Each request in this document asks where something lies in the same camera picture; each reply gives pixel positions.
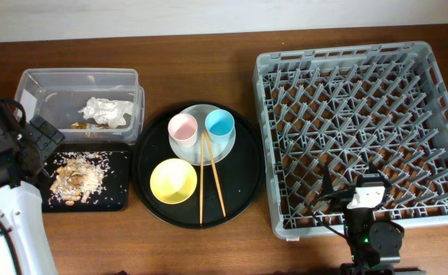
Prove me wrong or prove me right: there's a gold foil wrapper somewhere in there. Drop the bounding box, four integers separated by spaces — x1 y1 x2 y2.
70 122 108 130

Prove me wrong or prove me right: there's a food scraps pile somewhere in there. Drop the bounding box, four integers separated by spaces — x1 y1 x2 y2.
47 151 130 207

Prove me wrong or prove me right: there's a white napkin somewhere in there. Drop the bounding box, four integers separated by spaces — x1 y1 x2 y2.
79 97 134 128

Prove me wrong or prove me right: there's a blue cup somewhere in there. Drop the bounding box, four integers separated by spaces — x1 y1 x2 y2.
205 109 235 144

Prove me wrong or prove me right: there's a wooden chopstick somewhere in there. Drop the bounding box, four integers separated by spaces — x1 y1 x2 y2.
204 130 227 218
199 132 205 225

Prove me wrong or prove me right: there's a yellow bowl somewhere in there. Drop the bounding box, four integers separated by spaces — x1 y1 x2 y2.
150 158 198 205

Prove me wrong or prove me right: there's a pink cup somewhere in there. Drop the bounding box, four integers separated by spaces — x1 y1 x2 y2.
168 113 198 147

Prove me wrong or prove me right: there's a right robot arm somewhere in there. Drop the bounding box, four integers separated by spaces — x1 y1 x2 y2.
317 163 426 274

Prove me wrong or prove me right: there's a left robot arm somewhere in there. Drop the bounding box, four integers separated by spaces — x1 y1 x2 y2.
0 99 64 274

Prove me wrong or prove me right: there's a grey dishwasher rack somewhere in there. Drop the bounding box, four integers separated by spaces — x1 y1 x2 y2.
253 41 448 241

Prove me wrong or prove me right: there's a clear plastic waste bin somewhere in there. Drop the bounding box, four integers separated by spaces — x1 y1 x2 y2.
15 68 144 144

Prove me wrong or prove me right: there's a black rectangular tray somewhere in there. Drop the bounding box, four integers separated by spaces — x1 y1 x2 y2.
38 142 132 213

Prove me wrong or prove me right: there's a round black serving tray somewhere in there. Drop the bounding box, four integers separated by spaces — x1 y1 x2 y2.
131 102 265 229

